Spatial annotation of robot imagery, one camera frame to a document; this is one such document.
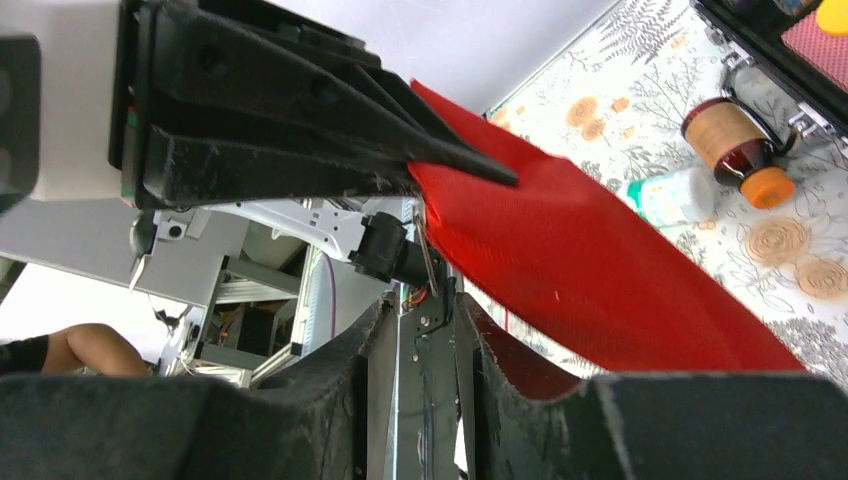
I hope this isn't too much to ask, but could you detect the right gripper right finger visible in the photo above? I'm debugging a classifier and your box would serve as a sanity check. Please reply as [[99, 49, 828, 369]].
[[453, 293, 847, 479]]

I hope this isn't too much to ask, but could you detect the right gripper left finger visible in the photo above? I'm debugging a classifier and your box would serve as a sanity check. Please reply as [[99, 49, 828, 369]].
[[1, 293, 398, 479]]

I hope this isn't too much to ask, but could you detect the white tube bottle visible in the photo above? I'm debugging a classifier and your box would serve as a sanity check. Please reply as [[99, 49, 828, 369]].
[[616, 166, 716, 228]]

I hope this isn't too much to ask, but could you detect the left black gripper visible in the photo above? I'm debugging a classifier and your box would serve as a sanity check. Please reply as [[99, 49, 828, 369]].
[[108, 1, 517, 209]]

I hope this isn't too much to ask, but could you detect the person forearm in background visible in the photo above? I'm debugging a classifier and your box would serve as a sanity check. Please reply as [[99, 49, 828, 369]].
[[1, 323, 151, 377]]

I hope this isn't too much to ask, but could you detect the black poker chip case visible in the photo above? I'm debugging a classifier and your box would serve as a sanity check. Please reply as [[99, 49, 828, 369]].
[[691, 1, 847, 154]]

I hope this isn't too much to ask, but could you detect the amber medicine bottle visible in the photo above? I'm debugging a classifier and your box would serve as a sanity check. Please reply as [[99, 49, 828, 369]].
[[680, 97, 795, 210]]

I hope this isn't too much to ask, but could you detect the floral table mat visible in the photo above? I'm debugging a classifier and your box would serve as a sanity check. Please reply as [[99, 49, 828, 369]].
[[486, 1, 847, 384]]

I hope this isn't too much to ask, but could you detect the red first aid pouch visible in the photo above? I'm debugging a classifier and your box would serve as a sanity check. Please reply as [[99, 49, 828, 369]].
[[410, 82, 807, 397]]

